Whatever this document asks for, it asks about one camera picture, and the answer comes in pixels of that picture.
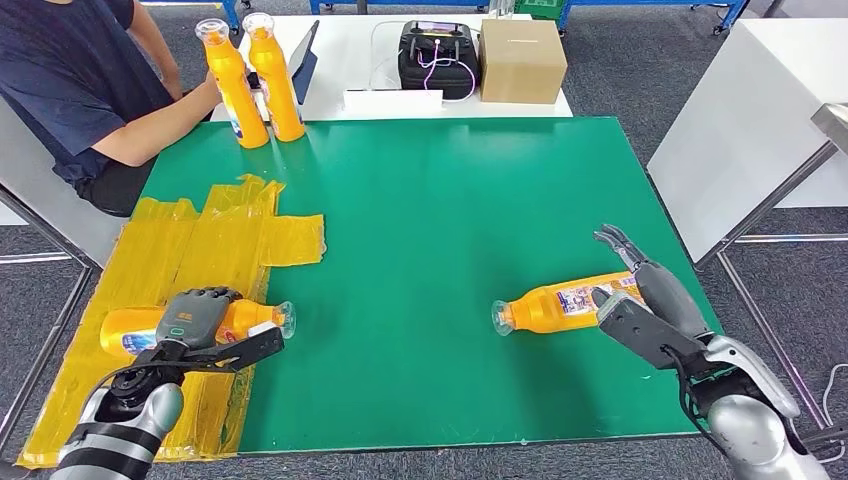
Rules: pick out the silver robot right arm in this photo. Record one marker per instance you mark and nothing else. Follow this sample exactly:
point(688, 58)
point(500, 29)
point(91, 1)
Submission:
point(755, 444)

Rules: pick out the brown cardboard box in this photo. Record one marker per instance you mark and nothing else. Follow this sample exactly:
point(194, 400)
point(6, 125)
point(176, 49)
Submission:
point(520, 63)

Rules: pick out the white table with devices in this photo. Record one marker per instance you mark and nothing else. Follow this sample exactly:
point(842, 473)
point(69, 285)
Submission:
point(351, 56)

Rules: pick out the white table with metal frame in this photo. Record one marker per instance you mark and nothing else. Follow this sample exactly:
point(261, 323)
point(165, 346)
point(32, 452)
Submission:
point(742, 126)
point(26, 199)

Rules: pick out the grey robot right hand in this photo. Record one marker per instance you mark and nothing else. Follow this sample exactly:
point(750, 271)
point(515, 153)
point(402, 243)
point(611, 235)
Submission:
point(672, 298)

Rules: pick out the person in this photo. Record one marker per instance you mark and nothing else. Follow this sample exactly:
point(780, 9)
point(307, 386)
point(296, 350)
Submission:
point(60, 73)

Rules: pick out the orange plastic bottle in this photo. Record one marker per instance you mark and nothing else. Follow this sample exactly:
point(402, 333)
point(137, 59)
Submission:
point(132, 328)
point(536, 311)
point(242, 106)
point(281, 99)

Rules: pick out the yellow plastic sheet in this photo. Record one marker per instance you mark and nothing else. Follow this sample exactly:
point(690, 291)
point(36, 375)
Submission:
point(166, 265)

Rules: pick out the green plastic crate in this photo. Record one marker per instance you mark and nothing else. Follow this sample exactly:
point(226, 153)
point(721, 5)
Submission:
point(540, 8)

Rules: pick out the person's right forearm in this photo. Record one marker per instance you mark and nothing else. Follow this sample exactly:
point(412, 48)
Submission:
point(159, 126)

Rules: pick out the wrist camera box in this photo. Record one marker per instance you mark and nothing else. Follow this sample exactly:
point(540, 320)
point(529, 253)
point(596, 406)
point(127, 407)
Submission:
point(642, 331)
point(258, 344)

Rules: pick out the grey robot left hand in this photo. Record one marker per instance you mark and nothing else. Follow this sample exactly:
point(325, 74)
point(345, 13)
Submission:
point(195, 318)

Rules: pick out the blue metal rack frame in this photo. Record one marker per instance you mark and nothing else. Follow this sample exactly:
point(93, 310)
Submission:
point(232, 10)

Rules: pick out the black carrying case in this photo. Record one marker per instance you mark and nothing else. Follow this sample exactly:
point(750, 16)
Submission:
point(412, 76)

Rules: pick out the tablet with dark cover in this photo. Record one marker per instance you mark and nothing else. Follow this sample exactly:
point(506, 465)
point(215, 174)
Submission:
point(308, 66)

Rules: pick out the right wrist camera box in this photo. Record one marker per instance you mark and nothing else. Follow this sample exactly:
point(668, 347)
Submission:
point(642, 331)

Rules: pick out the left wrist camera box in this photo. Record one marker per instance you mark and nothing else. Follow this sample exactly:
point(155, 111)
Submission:
point(258, 344)

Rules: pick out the person's right hand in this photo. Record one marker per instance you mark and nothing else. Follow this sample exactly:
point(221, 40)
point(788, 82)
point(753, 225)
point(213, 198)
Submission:
point(209, 93)

